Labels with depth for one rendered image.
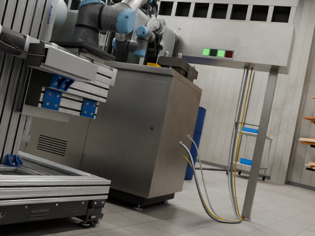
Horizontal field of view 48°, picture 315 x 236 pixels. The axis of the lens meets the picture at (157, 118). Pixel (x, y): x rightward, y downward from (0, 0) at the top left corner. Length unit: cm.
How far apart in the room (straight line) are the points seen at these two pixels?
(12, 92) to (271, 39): 182
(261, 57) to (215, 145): 607
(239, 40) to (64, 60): 165
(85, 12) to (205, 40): 133
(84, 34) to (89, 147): 93
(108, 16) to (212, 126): 721
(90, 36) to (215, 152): 716
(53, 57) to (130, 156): 104
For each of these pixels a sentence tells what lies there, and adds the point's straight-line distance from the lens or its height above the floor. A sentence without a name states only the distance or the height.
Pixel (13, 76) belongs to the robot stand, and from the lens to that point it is 168.
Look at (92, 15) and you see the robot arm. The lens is 172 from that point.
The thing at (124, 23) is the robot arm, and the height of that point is 95.
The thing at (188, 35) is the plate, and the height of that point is 130.
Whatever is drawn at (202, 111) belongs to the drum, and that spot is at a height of 88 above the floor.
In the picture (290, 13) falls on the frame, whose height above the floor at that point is 153.
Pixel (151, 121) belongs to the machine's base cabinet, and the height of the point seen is 56.
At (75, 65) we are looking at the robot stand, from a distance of 147.
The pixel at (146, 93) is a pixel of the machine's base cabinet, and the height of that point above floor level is 73.
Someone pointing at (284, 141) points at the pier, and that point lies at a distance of 795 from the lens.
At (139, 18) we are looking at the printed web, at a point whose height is 132.
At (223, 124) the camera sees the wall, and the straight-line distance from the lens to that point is 863.
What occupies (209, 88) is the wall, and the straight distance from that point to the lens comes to 894.
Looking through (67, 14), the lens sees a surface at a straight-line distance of 336.
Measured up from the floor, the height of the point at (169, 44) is 117.
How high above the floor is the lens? 50
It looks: 2 degrees up
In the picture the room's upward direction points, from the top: 12 degrees clockwise
